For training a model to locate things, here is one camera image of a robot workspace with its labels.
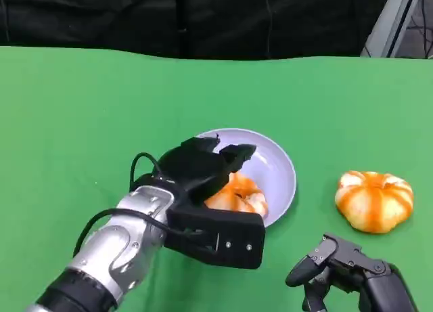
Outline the grey metal frame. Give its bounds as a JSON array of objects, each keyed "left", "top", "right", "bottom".
[{"left": 359, "top": 0, "right": 433, "bottom": 60}]

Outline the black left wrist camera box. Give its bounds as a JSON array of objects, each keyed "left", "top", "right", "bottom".
[{"left": 164, "top": 200, "right": 266, "bottom": 270}]

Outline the green table cloth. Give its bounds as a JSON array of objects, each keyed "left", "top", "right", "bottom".
[{"left": 0, "top": 45, "right": 433, "bottom": 312}]

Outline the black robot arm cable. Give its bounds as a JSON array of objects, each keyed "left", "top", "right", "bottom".
[
  {"left": 129, "top": 152, "right": 160, "bottom": 194},
  {"left": 72, "top": 208, "right": 204, "bottom": 259}
]

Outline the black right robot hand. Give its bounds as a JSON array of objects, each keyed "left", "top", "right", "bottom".
[{"left": 285, "top": 232, "right": 421, "bottom": 312}]

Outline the lilac plate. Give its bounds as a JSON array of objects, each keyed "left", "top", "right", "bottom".
[{"left": 193, "top": 128, "right": 298, "bottom": 229}]

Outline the black backdrop curtain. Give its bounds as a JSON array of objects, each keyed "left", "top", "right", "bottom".
[{"left": 0, "top": 0, "right": 390, "bottom": 60}]

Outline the orange white toy bread roll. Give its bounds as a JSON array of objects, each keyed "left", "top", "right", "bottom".
[
  {"left": 334, "top": 171, "right": 415, "bottom": 234},
  {"left": 204, "top": 172, "right": 270, "bottom": 222}
]

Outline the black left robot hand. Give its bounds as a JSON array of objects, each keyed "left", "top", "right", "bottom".
[{"left": 154, "top": 134, "right": 258, "bottom": 210}]

